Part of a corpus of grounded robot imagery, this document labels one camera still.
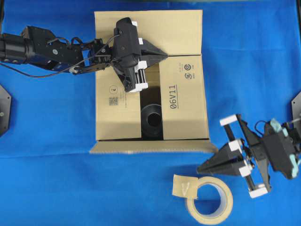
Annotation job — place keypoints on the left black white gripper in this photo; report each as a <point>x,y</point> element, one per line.
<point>150,55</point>

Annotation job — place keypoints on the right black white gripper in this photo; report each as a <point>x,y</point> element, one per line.
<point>239,157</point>

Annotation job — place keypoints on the brown cardboard box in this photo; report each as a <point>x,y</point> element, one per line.
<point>180,78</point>

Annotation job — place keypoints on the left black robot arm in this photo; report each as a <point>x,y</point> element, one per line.
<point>41,48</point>

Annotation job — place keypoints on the beige packing tape roll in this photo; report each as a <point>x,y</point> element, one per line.
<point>187,188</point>

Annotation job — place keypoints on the black spool front centre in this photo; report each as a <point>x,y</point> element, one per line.
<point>151,114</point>

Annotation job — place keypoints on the blue table cloth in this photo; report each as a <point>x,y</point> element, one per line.
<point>251,53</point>

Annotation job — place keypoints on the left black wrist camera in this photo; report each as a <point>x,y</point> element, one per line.
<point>126,48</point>

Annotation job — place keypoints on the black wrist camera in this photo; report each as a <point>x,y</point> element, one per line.
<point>283,146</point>
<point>126,48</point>

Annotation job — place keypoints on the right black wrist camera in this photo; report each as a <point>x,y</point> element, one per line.
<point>283,146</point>

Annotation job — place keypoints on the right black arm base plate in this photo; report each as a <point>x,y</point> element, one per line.
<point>296,110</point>

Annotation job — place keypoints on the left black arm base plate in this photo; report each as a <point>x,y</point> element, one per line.
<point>5,105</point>

